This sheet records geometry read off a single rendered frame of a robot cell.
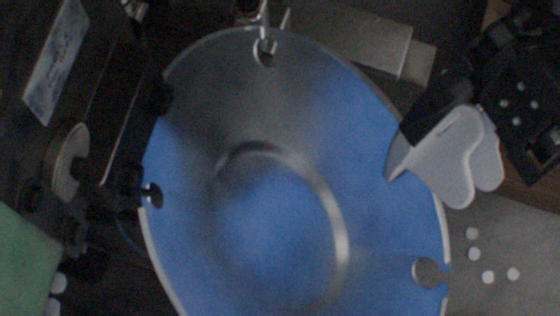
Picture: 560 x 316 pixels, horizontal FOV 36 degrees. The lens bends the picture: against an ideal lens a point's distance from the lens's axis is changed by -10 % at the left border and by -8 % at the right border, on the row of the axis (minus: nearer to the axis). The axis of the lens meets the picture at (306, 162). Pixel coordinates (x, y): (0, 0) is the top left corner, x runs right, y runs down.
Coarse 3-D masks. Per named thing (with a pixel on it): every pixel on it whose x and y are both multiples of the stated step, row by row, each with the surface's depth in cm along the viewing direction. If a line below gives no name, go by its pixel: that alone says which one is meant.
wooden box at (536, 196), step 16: (480, 0) 148; (496, 0) 129; (512, 0) 129; (480, 16) 137; (496, 16) 128; (480, 32) 128; (512, 176) 144; (496, 192) 156; (512, 192) 153; (528, 192) 149; (544, 192) 147; (544, 208) 155
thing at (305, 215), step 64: (192, 64) 66; (256, 64) 62; (320, 64) 59; (192, 128) 68; (256, 128) 64; (320, 128) 60; (384, 128) 57; (192, 192) 70; (256, 192) 65; (320, 192) 61; (384, 192) 58; (192, 256) 72; (256, 256) 66; (320, 256) 62; (384, 256) 59; (448, 256) 56
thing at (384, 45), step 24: (288, 0) 97; (312, 0) 97; (312, 24) 96; (336, 24) 96; (360, 24) 96; (384, 24) 96; (336, 48) 95; (360, 48) 95; (384, 48) 95; (408, 48) 98; (432, 48) 98; (384, 72) 95; (408, 72) 97; (408, 96) 101
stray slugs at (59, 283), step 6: (60, 276) 83; (54, 282) 82; (60, 282) 82; (54, 288) 82; (60, 288) 82; (48, 300) 82; (54, 300) 82; (48, 306) 82; (54, 306) 82; (48, 312) 82; (54, 312) 82
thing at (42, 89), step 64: (0, 0) 40; (64, 0) 48; (0, 64) 43; (64, 64) 51; (128, 64) 60; (0, 128) 45; (64, 128) 54; (128, 128) 60; (64, 192) 55; (128, 192) 61
